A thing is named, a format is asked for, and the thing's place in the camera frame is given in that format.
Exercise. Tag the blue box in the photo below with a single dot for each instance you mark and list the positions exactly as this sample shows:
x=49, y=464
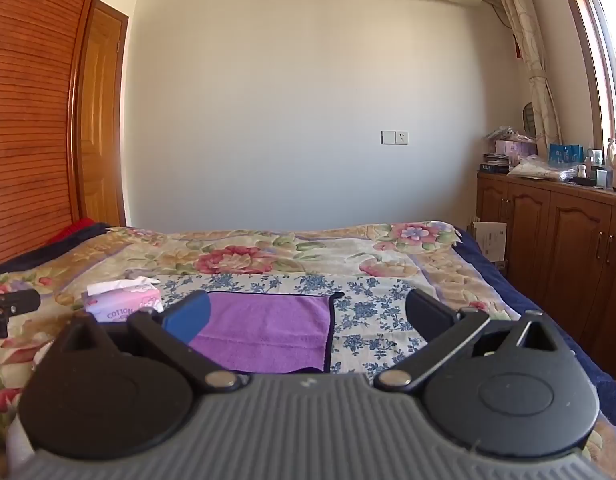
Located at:
x=565, y=154

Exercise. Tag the light purple box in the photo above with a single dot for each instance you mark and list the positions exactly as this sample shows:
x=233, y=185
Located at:
x=515, y=150

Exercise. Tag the stack of books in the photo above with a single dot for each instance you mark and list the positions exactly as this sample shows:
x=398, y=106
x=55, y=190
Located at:
x=494, y=164

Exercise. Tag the small bottle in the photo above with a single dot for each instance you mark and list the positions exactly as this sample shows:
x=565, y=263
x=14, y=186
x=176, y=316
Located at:
x=582, y=175

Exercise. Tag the red cloth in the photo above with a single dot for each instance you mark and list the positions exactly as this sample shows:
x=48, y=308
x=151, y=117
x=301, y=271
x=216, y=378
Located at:
x=72, y=230

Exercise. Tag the wooden cabinet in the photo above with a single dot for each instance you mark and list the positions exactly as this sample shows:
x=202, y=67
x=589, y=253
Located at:
x=563, y=240

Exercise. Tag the wooden door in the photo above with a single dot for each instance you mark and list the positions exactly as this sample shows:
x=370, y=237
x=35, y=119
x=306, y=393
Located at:
x=102, y=120

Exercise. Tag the purple towel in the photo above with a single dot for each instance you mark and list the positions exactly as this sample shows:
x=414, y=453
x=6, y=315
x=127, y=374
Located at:
x=268, y=330

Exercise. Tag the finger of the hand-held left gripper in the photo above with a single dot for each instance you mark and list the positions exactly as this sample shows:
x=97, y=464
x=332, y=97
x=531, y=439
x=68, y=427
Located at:
x=15, y=301

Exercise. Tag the clear plastic bag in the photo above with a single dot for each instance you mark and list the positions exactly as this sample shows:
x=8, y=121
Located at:
x=538, y=169

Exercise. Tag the red hanging ornament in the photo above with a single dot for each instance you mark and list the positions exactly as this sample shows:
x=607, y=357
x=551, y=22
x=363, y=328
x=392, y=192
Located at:
x=515, y=49

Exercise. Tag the beige patterned curtain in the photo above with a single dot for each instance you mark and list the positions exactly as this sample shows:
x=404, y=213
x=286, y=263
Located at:
x=535, y=60

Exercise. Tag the white wall socket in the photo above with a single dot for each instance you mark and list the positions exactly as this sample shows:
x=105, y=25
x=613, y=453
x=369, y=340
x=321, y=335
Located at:
x=394, y=137

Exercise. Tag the wooden louvered wardrobe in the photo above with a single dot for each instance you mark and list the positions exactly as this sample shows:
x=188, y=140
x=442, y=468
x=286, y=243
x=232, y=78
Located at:
x=32, y=110

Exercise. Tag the white cardboard box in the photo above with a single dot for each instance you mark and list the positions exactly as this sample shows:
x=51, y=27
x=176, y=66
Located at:
x=490, y=242

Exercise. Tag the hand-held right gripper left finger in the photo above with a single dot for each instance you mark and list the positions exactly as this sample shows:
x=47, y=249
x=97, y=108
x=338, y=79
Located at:
x=190, y=317

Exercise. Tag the floral blanket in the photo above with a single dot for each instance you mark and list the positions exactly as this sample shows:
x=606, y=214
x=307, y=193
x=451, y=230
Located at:
x=288, y=255

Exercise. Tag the dark navy cloth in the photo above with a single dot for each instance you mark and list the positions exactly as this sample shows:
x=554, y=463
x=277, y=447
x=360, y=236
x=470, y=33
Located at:
x=47, y=252

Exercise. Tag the window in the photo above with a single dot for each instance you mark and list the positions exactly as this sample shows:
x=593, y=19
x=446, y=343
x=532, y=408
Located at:
x=608, y=50

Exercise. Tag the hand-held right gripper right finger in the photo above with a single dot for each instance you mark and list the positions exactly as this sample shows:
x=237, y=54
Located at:
x=428, y=312

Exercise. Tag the navy blue bed sheet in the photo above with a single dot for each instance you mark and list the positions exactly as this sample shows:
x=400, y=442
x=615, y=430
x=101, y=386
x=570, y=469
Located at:
x=538, y=320

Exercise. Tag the pink tissue box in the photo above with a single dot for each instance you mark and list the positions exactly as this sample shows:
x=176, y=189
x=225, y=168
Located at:
x=122, y=305

